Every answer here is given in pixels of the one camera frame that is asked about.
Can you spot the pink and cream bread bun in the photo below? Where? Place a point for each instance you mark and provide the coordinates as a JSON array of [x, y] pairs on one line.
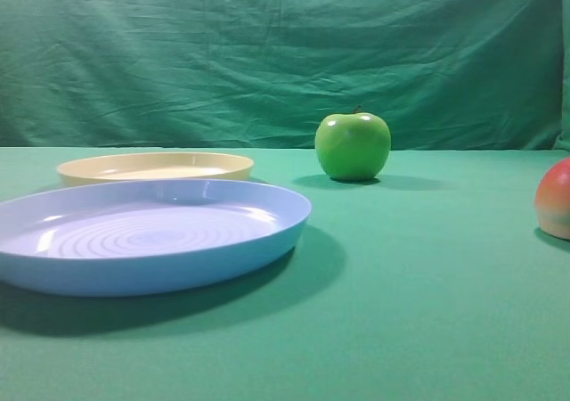
[[551, 201]]

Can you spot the green tablecloth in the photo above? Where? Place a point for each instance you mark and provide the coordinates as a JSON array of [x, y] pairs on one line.
[[433, 283]]

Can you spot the yellow plate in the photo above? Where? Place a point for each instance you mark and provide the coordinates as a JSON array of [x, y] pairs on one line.
[[155, 166]]

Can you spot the green backdrop curtain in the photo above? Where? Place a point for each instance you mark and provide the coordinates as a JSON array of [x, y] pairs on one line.
[[444, 74]]

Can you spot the blue plate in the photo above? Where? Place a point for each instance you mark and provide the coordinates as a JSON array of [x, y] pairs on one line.
[[146, 237]]

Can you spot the green apple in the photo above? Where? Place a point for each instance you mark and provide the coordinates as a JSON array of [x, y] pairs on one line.
[[354, 146]]

